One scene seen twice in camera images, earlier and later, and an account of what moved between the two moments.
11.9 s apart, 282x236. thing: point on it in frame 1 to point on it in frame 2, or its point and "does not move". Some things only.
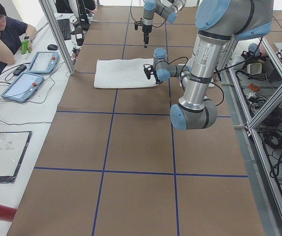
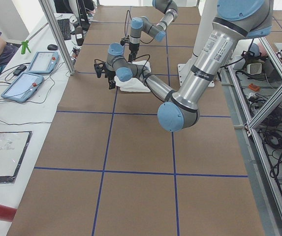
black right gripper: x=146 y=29 to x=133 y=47
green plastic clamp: x=25 y=46 does not move
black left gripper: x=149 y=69 to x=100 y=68
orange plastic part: x=254 y=87 does not move
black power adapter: x=19 y=70 does not move
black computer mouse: x=52 y=47 does not move
